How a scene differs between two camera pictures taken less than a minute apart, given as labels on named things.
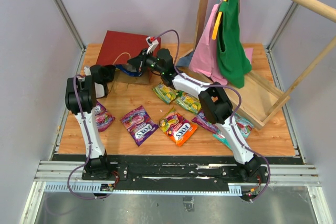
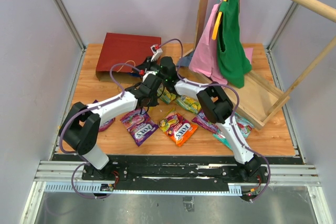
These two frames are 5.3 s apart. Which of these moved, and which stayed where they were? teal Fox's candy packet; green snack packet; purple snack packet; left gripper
Moved: left gripper
Stayed: purple snack packet; green snack packet; teal Fox's candy packet
